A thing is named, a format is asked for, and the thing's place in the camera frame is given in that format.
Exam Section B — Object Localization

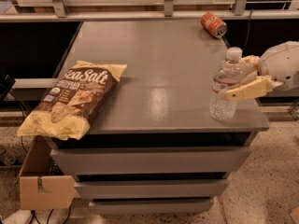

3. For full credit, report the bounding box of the white rounded gripper body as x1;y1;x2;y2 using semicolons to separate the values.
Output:
258;41;299;91

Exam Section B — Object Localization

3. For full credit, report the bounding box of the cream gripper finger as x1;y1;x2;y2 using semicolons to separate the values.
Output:
218;76;282;101
243;55;260;74

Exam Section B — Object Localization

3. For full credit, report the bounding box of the clear plastic water bottle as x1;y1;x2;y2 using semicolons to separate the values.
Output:
209;47;247;121

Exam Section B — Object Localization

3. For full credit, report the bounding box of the brown sea salt chip bag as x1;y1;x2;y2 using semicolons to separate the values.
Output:
17;61;127;140

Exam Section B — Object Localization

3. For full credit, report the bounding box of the orange soda can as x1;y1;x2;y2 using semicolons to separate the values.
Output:
201;12;227;38

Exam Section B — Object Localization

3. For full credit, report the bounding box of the grey drawer cabinet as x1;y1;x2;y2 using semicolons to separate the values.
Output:
51;21;268;214

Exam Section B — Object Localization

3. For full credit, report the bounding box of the cardboard box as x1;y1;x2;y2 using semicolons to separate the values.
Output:
18;136;77;210

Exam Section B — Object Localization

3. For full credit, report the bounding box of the metal shelf rail frame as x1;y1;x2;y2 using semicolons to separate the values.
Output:
1;0;299;22

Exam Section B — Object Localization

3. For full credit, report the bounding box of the black cable on floor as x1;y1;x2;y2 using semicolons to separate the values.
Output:
29;206;73;224

